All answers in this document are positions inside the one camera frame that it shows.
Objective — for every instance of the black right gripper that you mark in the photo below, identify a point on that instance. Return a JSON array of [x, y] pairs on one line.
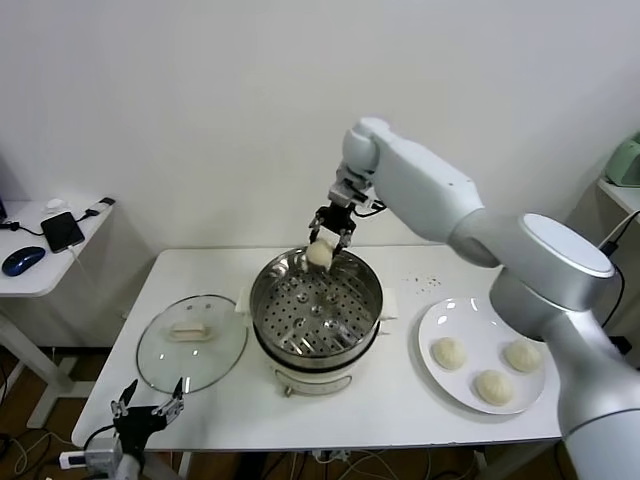
[[334, 217]]

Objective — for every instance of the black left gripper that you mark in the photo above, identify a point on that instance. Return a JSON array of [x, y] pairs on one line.
[[137, 424]]

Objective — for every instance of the white steamed baozi bun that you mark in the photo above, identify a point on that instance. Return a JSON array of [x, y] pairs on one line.
[[449, 354], [522, 356], [319, 255], [494, 386]]

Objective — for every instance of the round glass lid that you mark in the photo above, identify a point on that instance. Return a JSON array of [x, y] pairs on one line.
[[187, 332]]

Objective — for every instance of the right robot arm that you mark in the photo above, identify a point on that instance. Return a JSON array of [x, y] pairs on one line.
[[425, 180]]

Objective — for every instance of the steel perforated steamer basket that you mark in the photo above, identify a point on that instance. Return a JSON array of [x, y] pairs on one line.
[[320, 320]]

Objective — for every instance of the white round plate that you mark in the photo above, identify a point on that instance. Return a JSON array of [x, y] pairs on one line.
[[440, 320]]

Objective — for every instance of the white side desk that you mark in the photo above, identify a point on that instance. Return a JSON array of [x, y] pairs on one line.
[[25, 287]]

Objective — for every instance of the black smartphone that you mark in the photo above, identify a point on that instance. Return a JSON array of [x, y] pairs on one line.
[[62, 232]]

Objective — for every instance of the blue computer mouse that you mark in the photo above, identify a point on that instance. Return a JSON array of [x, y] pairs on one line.
[[22, 260]]

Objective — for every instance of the white power strip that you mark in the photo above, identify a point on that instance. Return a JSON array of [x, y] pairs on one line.
[[330, 456]]

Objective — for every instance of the black usb dongle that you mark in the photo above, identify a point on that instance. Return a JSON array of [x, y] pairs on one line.
[[106, 202]]

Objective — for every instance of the dark monitor edge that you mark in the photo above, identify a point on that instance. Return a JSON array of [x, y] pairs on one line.
[[3, 200]]

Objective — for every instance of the white shelf table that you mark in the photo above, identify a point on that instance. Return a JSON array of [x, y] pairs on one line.
[[620, 192]]

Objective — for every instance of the pale green appliance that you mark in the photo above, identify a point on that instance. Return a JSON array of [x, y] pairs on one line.
[[625, 165]]

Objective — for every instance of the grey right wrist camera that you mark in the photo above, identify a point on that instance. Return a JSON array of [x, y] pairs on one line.
[[347, 194]]

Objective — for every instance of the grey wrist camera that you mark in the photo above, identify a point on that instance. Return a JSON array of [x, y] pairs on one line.
[[347, 194], [102, 452]]

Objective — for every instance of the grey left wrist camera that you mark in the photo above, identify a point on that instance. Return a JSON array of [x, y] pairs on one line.
[[102, 452]]

